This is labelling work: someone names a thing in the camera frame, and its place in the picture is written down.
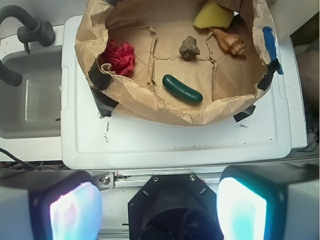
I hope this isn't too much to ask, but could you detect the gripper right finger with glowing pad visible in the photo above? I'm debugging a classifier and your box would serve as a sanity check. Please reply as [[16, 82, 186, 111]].
[[216, 163, 320, 240]]

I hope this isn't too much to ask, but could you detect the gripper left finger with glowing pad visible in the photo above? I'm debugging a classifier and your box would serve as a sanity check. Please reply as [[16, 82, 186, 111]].
[[0, 170, 103, 240]]

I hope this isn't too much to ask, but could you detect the grey brown rock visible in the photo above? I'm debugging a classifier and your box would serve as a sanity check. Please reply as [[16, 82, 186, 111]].
[[179, 35, 201, 61]]

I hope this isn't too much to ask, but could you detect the white plastic bin lid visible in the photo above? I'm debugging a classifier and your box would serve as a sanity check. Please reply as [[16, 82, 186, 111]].
[[60, 16, 292, 170]]

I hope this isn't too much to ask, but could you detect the grey sink basin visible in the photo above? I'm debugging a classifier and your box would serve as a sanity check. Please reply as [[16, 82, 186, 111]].
[[0, 45, 62, 139]]

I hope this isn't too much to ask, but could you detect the black tape left side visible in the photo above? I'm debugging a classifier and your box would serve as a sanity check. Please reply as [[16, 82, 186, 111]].
[[88, 59, 119, 117]]

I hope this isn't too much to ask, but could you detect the black tape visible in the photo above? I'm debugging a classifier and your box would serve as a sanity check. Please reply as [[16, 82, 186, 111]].
[[257, 58, 283, 92], [88, 59, 119, 117]]

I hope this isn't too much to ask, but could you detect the black tape right side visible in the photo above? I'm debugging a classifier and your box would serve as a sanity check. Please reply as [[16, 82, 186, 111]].
[[257, 58, 283, 92]]

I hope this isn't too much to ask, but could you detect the green toy cucumber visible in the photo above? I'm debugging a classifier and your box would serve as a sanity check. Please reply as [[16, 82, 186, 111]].
[[162, 74, 203, 104]]

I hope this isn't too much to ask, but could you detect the brown spiral seashell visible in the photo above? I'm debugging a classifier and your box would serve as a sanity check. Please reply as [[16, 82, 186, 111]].
[[209, 27, 247, 56]]

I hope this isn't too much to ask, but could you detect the blue tape strip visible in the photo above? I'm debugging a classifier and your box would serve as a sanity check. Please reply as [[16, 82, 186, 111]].
[[262, 26, 284, 75]]

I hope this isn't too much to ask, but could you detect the red crumpled cloth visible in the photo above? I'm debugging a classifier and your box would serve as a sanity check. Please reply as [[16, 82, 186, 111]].
[[100, 40, 136, 76]]

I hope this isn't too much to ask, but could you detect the black faucet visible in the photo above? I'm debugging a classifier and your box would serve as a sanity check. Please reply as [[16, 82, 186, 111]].
[[0, 5, 56, 87]]

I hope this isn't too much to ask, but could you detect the brown paper bag tray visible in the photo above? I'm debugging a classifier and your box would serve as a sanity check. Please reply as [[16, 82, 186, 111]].
[[75, 0, 276, 126]]

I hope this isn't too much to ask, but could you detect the yellow sponge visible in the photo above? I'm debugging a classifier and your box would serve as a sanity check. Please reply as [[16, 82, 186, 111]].
[[192, 1, 234, 29]]

